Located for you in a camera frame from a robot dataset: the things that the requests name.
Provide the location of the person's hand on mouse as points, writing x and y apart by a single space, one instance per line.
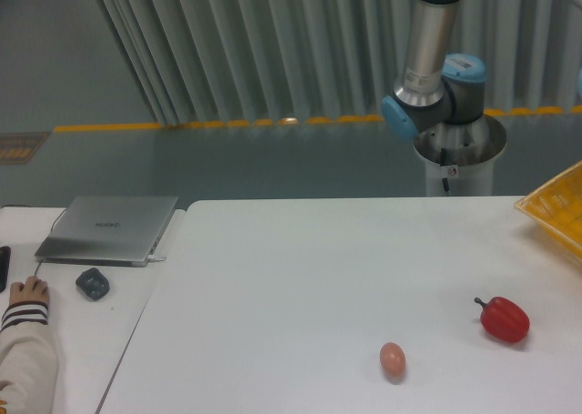
33 289

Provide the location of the white striped sleeve forearm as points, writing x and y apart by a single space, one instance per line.
29 361

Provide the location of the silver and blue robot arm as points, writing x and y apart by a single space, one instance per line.
463 56

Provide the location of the red bell pepper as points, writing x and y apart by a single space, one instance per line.
503 319

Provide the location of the yellow plastic basket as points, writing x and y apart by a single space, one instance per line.
556 207

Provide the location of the dark grey small device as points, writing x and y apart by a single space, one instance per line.
93 284

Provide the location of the silver laptop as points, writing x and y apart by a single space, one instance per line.
108 231

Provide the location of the white laptop plug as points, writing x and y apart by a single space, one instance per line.
156 258

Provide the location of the white pleated curtain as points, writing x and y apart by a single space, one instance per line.
258 60

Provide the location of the brown egg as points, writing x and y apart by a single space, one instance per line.
392 359

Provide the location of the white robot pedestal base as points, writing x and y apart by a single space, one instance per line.
459 160

